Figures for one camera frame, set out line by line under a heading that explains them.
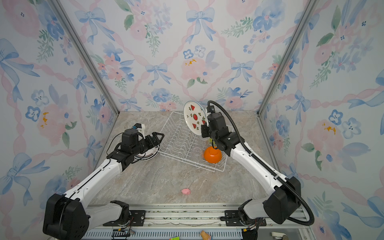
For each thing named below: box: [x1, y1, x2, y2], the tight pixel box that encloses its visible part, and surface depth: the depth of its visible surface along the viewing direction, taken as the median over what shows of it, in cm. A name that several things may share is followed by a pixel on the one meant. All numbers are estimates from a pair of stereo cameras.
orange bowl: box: [204, 146, 223, 164], surface depth 92 cm
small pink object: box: [181, 188, 191, 195], surface depth 83 cm
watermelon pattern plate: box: [183, 100, 206, 136], surface depth 85 cm
